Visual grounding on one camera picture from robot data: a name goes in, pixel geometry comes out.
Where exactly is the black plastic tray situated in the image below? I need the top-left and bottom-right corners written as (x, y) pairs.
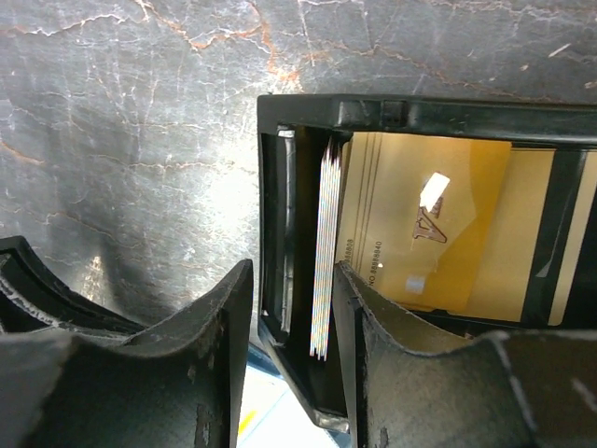
top-left (257, 94), bottom-right (596, 443)

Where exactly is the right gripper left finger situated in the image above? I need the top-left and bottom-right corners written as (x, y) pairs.
top-left (1, 259), bottom-right (253, 447)

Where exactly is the loose gold card in tray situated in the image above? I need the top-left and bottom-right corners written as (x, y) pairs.
top-left (336, 133), bottom-right (511, 312)

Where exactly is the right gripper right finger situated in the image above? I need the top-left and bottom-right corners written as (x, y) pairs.
top-left (332, 263), bottom-right (596, 447)

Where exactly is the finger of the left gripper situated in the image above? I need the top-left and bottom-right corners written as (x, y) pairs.
top-left (1, 236), bottom-right (145, 336)

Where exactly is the teal leather card holder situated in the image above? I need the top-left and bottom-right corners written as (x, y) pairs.
top-left (237, 344), bottom-right (351, 448)

